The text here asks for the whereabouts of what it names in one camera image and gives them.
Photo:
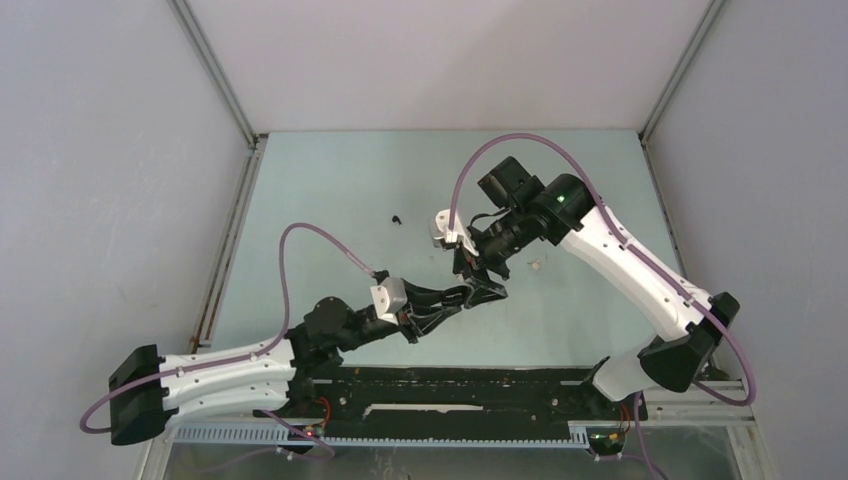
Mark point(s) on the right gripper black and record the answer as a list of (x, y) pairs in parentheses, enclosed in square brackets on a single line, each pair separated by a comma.
[(483, 291)]

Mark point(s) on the left aluminium frame post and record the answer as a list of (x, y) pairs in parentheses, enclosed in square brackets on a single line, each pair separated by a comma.
[(204, 51)]

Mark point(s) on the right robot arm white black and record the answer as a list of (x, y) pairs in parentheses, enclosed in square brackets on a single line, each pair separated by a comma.
[(688, 321)]

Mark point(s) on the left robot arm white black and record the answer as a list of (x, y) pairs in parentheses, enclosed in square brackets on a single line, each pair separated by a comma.
[(151, 392)]

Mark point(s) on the white slotted cable duct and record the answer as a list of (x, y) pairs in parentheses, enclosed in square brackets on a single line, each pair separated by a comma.
[(273, 434)]

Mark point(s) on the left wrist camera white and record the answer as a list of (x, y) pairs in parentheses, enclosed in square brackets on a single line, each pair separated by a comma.
[(388, 298)]

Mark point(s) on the right aluminium frame post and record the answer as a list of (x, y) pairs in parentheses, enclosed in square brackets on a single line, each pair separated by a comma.
[(706, 24)]

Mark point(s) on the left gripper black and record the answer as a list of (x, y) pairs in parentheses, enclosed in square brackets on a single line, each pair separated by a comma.
[(420, 314)]

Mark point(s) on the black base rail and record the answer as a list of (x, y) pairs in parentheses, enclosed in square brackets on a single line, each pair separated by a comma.
[(454, 403)]

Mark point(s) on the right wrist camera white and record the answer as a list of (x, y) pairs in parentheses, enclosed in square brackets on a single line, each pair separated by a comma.
[(447, 231)]

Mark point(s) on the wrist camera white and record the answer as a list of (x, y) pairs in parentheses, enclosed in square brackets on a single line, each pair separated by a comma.
[(388, 298), (447, 231)]

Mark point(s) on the aluminium frame post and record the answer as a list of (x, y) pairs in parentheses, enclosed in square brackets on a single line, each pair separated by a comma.
[(706, 24), (204, 51)]

